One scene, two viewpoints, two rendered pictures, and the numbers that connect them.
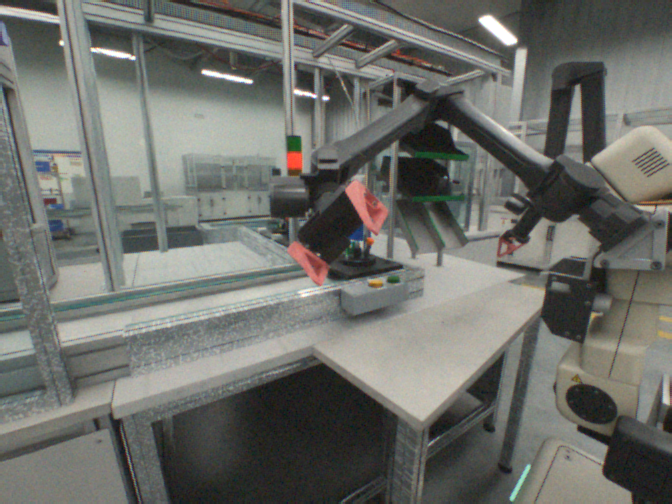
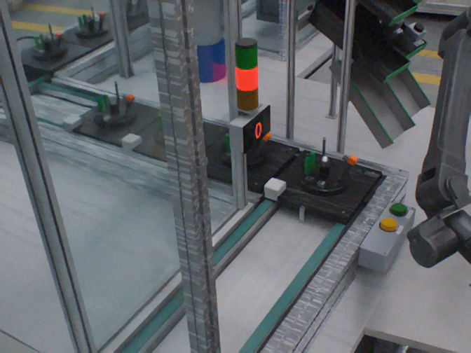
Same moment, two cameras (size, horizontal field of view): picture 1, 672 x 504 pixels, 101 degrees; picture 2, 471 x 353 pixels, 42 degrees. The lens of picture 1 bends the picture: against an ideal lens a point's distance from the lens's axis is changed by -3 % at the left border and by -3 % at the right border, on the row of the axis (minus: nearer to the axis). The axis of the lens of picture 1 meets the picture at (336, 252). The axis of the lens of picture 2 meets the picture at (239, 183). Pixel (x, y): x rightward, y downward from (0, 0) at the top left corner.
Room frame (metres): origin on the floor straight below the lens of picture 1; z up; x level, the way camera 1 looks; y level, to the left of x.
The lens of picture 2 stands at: (-0.06, 0.70, 1.92)
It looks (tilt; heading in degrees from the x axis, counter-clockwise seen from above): 35 degrees down; 335
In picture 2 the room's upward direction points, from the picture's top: 2 degrees counter-clockwise
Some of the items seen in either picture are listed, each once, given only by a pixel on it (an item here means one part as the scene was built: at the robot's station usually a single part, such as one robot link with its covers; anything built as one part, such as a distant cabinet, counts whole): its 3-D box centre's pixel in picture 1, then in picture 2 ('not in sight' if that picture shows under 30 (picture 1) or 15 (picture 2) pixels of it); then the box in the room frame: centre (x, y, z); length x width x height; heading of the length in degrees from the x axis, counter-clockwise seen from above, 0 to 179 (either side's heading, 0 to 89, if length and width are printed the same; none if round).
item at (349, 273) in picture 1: (357, 264); (324, 183); (1.06, -0.08, 0.96); 0.24 x 0.24 x 0.02; 32
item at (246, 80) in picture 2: (294, 160); (247, 75); (1.06, 0.14, 1.33); 0.05 x 0.05 x 0.05
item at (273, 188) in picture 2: not in sight; (275, 189); (1.09, 0.05, 0.97); 0.05 x 0.05 x 0.04; 32
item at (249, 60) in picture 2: (294, 145); (246, 54); (1.06, 0.14, 1.38); 0.05 x 0.05 x 0.05
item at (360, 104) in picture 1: (360, 142); not in sight; (2.41, -0.19, 1.56); 0.09 x 0.04 x 1.39; 122
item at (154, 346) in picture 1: (310, 305); (331, 278); (0.78, 0.07, 0.91); 0.89 x 0.06 x 0.11; 122
